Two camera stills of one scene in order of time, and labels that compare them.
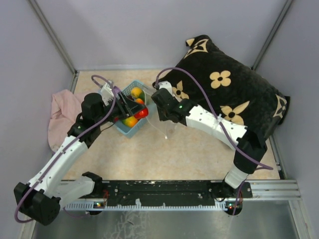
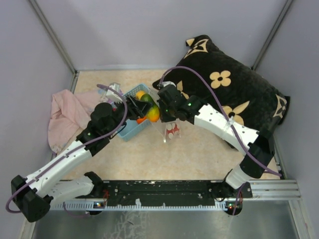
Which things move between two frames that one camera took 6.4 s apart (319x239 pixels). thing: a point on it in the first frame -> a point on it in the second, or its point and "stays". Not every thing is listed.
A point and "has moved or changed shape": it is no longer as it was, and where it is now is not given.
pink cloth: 65,106 stays
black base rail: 175,191 stays
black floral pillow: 207,76 stays
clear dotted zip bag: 165,129 has moved or changed shape
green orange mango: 130,121 -> 153,113
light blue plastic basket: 129,132 has moved or changed shape
